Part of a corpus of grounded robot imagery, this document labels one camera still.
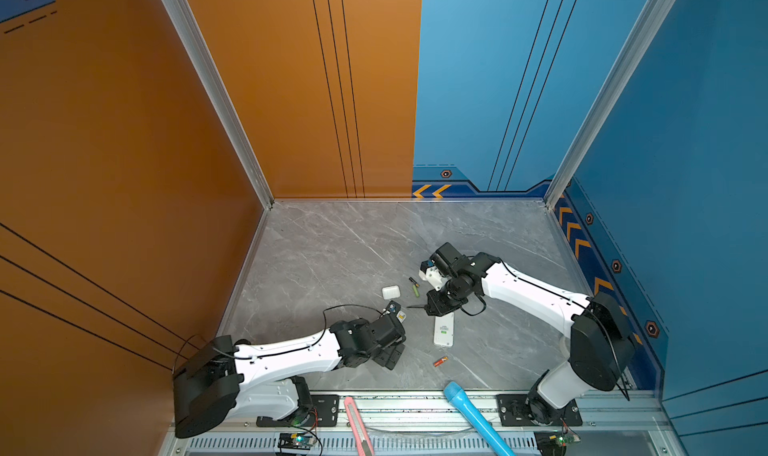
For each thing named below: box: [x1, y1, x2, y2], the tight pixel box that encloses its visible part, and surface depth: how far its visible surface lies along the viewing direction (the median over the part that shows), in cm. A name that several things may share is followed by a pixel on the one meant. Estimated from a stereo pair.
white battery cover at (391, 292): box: [382, 285, 401, 299], surface depth 96 cm
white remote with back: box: [434, 312, 455, 347], surface depth 87 cm
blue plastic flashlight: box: [443, 381, 513, 456], surface depth 72 cm
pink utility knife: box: [344, 396, 375, 456], surface depth 72 cm
